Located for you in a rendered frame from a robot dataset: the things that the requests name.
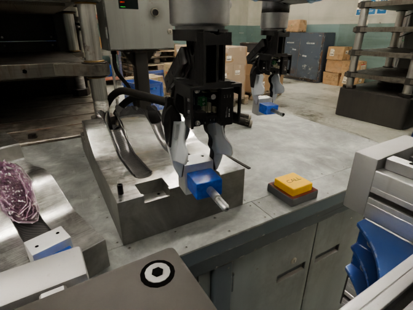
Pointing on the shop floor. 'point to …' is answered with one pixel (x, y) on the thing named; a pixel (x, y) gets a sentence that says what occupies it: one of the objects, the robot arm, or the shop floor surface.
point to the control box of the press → (135, 35)
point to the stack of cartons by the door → (340, 66)
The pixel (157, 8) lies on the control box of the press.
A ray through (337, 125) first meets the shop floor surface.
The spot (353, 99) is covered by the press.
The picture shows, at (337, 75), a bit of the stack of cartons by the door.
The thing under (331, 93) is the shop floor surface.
